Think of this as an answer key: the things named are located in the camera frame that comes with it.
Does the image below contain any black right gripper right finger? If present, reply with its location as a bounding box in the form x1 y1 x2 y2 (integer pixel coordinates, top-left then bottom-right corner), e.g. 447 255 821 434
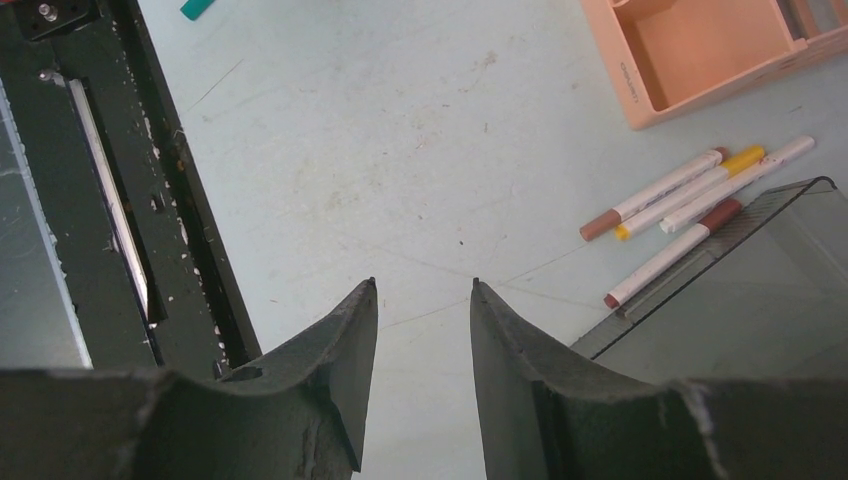
470 281 847 479

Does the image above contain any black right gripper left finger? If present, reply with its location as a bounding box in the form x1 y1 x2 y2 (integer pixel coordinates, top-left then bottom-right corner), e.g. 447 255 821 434
1 278 378 479

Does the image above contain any orange plastic file organizer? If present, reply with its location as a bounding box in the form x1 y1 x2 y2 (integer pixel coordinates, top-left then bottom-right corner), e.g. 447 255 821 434
581 0 847 130

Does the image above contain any clear open cabinet drawer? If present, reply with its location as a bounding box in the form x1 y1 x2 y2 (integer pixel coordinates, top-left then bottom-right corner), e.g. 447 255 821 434
573 176 847 383

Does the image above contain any green cap white marker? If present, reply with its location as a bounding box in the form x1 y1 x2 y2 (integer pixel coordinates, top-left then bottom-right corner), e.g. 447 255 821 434
180 0 215 21

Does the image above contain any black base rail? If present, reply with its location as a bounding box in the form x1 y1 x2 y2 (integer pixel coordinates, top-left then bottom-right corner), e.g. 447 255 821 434
1 1 261 379

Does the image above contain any yellow cap white marker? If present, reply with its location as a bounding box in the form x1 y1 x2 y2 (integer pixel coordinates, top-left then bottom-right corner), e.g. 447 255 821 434
614 145 765 241

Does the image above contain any brown cap white marker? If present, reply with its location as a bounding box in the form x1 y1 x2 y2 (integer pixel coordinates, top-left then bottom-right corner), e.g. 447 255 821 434
579 147 730 242

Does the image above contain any dark red cap marker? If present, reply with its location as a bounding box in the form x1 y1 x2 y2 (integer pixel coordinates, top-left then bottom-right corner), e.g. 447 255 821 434
603 198 743 310

